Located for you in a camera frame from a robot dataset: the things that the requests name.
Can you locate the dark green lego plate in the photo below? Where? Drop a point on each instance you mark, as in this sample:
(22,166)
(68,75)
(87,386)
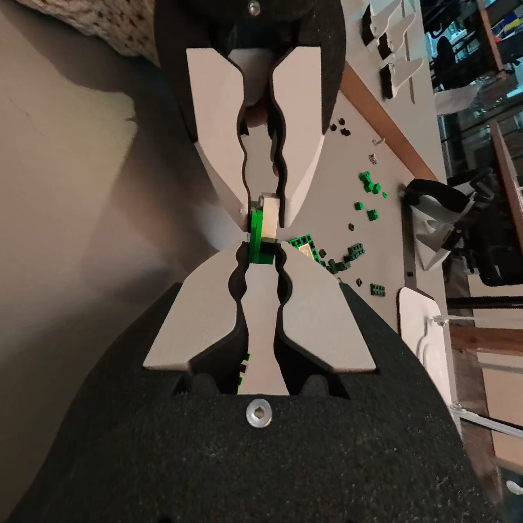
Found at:
(378,289)

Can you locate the bright green lego pieces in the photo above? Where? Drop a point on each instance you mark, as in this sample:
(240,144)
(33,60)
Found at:
(372,214)

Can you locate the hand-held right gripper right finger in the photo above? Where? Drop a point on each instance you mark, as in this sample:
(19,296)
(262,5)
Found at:
(327,322)

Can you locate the spare hand-held gripper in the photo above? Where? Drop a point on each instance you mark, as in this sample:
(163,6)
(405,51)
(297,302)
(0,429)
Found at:
(437,204)

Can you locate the person's left forearm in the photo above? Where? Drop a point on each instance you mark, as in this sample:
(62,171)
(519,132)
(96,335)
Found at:
(114,24)

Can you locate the person's left hand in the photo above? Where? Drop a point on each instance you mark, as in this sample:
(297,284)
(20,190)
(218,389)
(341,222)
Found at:
(257,115)

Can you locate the green lego assembly white brick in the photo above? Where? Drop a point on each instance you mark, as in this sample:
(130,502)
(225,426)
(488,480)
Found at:
(304,250)

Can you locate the black office chair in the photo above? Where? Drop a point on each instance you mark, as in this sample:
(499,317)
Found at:
(494,253)
(445,57)

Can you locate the book stand with white base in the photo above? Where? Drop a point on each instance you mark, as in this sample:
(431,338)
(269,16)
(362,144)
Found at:
(421,322)

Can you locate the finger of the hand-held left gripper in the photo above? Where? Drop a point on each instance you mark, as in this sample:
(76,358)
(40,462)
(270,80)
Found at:
(302,122)
(216,122)

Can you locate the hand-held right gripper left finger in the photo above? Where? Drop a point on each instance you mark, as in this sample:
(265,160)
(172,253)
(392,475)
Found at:
(196,322)

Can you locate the scattered dark green lego pieces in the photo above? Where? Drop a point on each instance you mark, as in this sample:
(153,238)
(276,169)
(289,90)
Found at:
(339,263)

